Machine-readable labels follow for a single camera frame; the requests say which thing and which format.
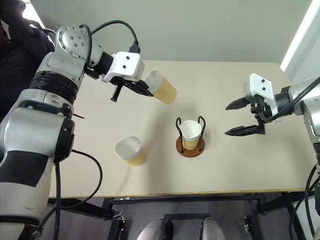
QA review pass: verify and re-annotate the grey rounded shape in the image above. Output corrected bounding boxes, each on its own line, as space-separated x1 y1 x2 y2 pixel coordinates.
201 217 226 240
136 217 173 240

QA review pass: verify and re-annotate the brown cup holder stand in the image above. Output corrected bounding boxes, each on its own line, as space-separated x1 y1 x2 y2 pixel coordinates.
174 115 207 158

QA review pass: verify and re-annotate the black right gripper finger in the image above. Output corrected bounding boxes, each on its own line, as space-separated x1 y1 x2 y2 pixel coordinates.
224 114 266 137
225 96 252 111

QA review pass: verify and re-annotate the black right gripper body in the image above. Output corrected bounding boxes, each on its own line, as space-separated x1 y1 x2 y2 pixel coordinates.
249 96 273 123

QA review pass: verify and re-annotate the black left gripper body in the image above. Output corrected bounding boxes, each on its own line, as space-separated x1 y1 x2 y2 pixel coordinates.
109 76 141 89

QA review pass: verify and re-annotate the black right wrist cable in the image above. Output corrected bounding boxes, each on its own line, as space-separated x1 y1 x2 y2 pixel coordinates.
258 76 320 123

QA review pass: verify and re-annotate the black chair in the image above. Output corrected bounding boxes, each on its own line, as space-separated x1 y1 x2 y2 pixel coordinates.
0 0 56 123

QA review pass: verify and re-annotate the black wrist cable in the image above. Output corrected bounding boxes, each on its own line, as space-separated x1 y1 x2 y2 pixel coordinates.
79 20 142 68
258 76 320 123

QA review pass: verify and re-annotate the tan paper cup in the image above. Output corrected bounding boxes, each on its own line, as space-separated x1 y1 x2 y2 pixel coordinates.
114 136 146 167
179 120 203 151
144 68 178 105

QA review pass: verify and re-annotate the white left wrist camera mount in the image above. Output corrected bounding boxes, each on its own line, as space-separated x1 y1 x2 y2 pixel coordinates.
99 51 146 83

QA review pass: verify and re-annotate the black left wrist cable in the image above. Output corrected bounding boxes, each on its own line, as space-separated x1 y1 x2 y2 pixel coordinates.
79 20 142 68

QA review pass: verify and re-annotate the black metal table frame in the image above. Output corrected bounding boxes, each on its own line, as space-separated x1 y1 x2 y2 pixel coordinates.
47 191 311 240

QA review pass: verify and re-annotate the black right shoulder cable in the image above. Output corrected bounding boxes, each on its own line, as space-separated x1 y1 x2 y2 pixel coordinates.
287 162 320 240

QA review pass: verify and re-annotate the black shoulder cable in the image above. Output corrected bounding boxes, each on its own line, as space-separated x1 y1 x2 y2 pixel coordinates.
287 162 320 240
32 148 104 236

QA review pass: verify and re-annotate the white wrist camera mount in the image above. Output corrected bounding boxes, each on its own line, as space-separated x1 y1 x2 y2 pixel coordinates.
99 51 146 83
243 72 282 123

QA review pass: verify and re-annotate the black left shoulder cable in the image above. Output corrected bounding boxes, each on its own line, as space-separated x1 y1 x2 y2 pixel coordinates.
32 148 104 236

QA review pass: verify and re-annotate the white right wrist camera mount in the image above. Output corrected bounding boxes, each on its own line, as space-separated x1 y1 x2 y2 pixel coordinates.
243 72 282 123

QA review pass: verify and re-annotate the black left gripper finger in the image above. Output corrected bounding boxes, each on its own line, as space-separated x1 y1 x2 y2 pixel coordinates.
111 83 124 103
128 79 154 98

